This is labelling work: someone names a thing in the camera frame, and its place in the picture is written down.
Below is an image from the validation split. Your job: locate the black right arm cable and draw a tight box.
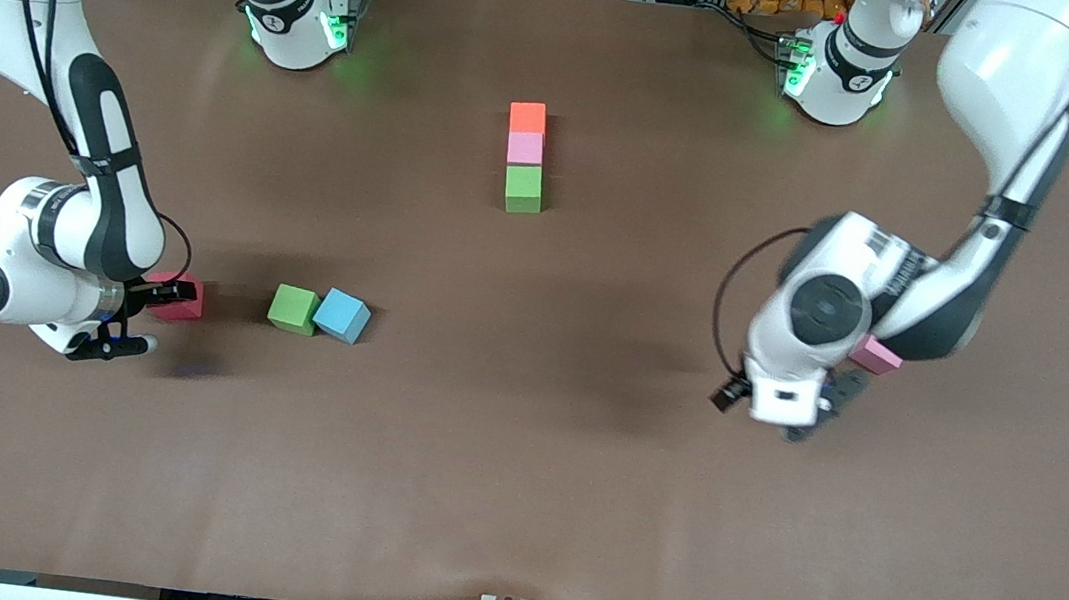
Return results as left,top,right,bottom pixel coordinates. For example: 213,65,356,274
0,0,273,292

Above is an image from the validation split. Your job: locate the blue foam cube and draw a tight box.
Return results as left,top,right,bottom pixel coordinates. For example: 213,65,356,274
310,285,375,348

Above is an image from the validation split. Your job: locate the black base cable bundle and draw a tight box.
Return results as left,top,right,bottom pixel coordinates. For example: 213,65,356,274
718,5,800,64

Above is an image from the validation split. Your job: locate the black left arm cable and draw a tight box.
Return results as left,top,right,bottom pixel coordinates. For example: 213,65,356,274
706,0,1069,422

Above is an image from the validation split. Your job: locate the pink foam cube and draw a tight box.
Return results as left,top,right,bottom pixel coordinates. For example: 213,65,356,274
848,333,906,379
506,129,548,170

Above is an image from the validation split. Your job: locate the red foam cube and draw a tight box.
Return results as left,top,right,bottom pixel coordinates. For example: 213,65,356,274
140,268,208,324

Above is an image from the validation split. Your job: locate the orange foam cube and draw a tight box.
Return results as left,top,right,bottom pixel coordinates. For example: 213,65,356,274
507,100,551,138

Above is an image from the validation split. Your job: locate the green foam cube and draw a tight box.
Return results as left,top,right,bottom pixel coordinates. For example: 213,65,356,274
502,162,548,217
265,282,324,338

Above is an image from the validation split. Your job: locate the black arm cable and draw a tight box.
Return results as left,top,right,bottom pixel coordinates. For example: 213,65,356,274
0,0,273,292
706,0,1069,422

